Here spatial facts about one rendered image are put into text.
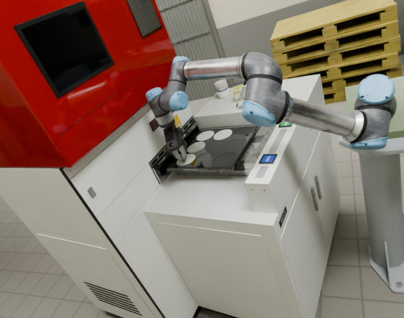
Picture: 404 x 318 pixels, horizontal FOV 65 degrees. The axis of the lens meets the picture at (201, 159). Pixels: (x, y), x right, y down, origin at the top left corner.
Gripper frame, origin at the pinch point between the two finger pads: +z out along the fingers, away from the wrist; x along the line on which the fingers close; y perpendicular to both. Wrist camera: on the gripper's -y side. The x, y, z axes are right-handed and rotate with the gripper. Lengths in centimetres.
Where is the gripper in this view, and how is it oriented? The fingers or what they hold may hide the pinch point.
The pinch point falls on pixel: (183, 160)
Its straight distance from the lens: 149.7
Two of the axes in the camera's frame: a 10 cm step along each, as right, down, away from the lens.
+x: -9.4, 3.0, 1.6
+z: 3.4, 8.1, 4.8
